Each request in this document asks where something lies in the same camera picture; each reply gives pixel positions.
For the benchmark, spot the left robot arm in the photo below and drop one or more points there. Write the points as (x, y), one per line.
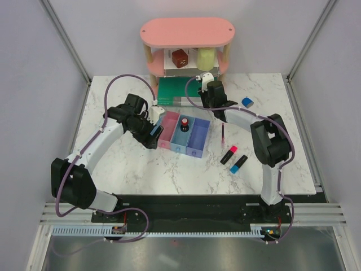
(71, 180)

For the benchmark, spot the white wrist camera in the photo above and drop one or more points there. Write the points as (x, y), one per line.
(155, 113)
(205, 78)

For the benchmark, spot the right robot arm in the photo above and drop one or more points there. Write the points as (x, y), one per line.
(269, 137)

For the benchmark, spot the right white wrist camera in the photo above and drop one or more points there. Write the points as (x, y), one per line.
(205, 78)

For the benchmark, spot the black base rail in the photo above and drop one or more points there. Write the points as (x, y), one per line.
(190, 211)

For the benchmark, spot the green box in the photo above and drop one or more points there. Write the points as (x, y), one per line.
(171, 92)

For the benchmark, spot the pink black highlighter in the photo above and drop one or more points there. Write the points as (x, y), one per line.
(228, 155)

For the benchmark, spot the brown cube box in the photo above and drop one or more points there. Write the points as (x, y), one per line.
(179, 58)

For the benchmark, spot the pale yellow cup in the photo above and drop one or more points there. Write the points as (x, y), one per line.
(205, 58)

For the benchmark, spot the pink three-tier shelf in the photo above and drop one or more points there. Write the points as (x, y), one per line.
(184, 33)

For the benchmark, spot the dark red pink pen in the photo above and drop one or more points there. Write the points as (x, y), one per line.
(223, 144)

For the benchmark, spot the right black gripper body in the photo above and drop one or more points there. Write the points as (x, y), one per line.
(206, 101)

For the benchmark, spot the white cable duct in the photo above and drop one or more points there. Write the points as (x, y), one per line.
(110, 231)

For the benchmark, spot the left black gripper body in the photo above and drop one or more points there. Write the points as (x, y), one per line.
(141, 130)

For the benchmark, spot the four-compartment blue pink organizer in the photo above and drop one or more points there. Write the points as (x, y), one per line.
(191, 143)

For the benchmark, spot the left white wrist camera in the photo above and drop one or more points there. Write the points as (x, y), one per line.
(155, 113)

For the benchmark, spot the blue black highlighter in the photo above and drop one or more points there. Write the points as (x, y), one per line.
(238, 164)

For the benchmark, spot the blue grey eraser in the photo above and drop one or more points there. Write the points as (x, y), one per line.
(247, 102)

